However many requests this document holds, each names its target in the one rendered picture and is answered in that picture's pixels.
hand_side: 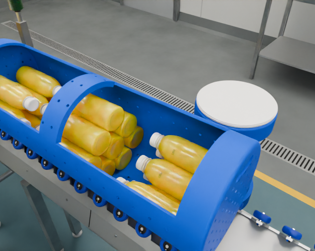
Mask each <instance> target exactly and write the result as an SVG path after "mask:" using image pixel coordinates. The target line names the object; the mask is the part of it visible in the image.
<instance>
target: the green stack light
mask: <svg viewBox="0 0 315 251"><path fill-rule="evenodd" d="M7 3H8V6H9V9H10V10H12V11H17V10H22V9H24V6H23V3H22V0H7Z"/></svg>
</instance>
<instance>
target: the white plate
mask: <svg viewBox="0 0 315 251"><path fill-rule="evenodd" d="M196 102H197V106H198V108H199V109H200V110H201V112H202V113H203V114H204V115H206V116H207V117H208V118H210V119H211V120H213V121H215V122H217V123H219V124H222V125H225V126H230V127H237V128H252V127H258V126H262V125H265V124H267V123H269V122H270V121H272V120H273V119H274V118H275V116H276V114H277V111H278V105H277V103H276V101H275V99H274V98H273V97H272V96H271V95H270V94H269V93H268V92H267V91H265V90H264V89H262V88H260V87H258V86H255V85H253V84H250V83H246V82H241V81H218V82H214V83H211V84H208V85H206V86H205V87H203V88H202V89H201V90H200V91H199V92H198V94H197V98H196Z"/></svg>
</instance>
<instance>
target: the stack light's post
mask: <svg viewBox="0 0 315 251"><path fill-rule="evenodd" d="M15 23H16V26H17V29H18V32H19V35H20V38H21V41H22V43H23V44H25V45H28V46H30V47H33V43H32V40H31V36H30V33H29V30H28V26H27V23H26V21H25V20H23V22H18V21H16V22H15ZM33 48H34V47H33Z"/></svg>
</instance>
